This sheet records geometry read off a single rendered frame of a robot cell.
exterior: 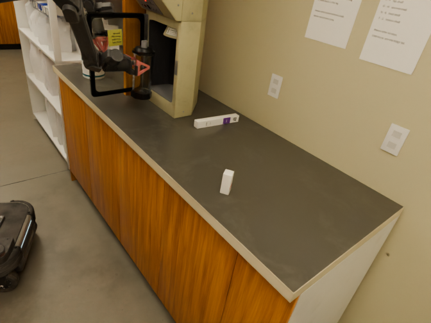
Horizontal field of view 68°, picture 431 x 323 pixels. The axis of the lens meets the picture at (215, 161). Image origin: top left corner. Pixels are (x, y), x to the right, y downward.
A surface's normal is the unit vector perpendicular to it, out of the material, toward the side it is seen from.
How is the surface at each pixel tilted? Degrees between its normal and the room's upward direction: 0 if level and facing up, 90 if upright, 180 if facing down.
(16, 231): 0
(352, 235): 1
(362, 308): 90
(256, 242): 0
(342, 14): 90
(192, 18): 90
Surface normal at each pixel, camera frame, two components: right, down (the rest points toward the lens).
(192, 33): 0.62, 0.48
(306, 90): -0.77, 0.24
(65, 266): 0.14, -0.84
